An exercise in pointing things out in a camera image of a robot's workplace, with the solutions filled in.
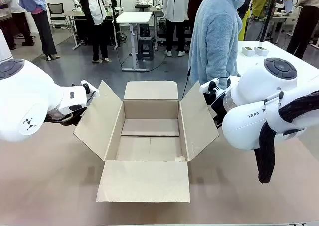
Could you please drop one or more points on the white standing desk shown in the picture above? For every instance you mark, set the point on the white standing desk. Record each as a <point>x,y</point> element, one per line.
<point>134,17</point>

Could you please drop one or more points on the person in yellow jacket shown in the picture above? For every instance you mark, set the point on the person in yellow jacket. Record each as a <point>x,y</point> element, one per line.
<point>261,1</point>

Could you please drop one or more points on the small white box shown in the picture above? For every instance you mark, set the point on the small white box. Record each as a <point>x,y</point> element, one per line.
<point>248,52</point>
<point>261,51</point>

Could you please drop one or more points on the person in pale long coat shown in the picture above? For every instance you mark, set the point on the person in pale long coat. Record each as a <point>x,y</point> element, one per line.
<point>175,4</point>

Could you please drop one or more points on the black plastic stool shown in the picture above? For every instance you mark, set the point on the black plastic stool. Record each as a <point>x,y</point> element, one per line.
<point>145,46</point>

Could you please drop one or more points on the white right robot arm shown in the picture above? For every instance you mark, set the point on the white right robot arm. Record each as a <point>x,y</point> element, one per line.
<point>249,126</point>

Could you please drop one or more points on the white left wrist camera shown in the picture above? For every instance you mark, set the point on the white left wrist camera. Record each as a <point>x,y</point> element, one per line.
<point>92,91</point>

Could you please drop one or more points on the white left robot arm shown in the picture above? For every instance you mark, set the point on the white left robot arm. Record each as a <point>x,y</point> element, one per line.
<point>25,98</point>

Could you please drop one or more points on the large white table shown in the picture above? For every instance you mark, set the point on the large white table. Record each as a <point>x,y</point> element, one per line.
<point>286,51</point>

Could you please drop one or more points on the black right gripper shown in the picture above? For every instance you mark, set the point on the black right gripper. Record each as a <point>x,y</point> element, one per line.
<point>216,108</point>

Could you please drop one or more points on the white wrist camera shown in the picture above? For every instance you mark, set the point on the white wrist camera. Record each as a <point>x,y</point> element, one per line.
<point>92,91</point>
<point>207,86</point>

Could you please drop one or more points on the person in blue shirt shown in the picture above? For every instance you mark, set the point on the person in blue shirt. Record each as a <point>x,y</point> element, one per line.
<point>46,31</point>

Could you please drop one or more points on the person in yellow skirt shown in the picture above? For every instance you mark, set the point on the person in yellow skirt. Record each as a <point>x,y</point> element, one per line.
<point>244,26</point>

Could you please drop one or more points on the beige top side table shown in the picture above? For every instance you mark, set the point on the beige top side table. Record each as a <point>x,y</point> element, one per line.
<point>5,12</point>

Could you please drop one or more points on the white cloth pile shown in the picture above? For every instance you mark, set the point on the white cloth pile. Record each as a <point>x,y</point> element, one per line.
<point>143,1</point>

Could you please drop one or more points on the brown cardboard box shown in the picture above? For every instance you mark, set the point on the brown cardboard box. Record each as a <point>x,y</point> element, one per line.
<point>144,183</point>

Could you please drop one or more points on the black tripod pole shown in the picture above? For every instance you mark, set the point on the black tripod pole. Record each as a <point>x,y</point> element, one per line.
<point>267,24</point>

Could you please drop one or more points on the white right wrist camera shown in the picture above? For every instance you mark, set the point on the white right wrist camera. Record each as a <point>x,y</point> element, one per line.
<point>207,86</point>

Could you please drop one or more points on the person in white lab coat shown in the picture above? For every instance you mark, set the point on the person in white lab coat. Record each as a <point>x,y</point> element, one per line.
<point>93,9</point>

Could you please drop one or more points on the person in blue fleece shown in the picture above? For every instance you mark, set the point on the person in blue fleece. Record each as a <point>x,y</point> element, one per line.
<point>214,36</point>

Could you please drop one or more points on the black light stand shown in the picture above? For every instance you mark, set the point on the black light stand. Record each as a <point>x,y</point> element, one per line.
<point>115,36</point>

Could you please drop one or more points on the black mesh office chair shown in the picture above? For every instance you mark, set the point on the black mesh office chair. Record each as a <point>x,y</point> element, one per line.
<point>56,10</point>

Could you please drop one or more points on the person in beige top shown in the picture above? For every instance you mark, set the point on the person in beige top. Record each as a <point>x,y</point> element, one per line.
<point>306,24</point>

